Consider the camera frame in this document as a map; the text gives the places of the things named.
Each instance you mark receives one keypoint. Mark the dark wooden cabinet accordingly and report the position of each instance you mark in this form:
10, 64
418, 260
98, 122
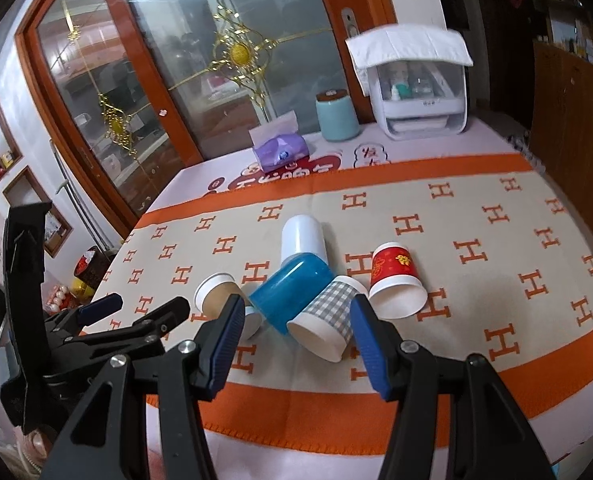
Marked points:
562, 128

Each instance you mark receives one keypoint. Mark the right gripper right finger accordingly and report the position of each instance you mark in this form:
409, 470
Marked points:
403, 372

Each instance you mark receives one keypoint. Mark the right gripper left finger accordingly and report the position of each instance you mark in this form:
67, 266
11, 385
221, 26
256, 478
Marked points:
194, 372

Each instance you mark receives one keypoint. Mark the grey plaid paper cup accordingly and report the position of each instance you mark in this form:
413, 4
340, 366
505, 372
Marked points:
328, 320

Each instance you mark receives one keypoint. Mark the white folded cloth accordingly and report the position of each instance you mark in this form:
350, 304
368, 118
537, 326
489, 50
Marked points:
404, 42

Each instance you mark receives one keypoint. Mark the brown sleeve paper cup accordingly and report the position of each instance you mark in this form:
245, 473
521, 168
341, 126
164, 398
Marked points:
212, 294

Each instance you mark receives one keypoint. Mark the purple tissue pack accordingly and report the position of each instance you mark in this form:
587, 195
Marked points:
278, 143

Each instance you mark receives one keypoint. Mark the orange beige H-pattern blanket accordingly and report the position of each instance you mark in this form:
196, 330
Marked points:
281, 395

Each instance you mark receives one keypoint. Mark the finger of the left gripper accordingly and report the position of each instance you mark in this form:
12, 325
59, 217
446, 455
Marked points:
144, 336
74, 320

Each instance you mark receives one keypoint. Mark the red yellow gift box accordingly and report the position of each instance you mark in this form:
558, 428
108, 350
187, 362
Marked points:
89, 271

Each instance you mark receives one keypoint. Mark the white plastic cup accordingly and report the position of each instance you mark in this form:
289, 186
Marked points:
303, 233

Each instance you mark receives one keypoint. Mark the red paper cup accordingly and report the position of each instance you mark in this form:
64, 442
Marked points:
396, 290

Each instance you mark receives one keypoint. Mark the white cosmetic storage box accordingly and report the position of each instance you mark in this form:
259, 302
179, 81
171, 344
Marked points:
419, 99

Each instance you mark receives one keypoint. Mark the teal canister with lid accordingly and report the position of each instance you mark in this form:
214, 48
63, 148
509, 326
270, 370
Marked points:
336, 115

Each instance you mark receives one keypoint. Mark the wooden glass sliding door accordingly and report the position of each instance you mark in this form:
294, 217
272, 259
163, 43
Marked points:
133, 91

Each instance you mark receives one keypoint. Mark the blue translucent plastic cup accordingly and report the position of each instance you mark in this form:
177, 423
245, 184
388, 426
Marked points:
299, 280

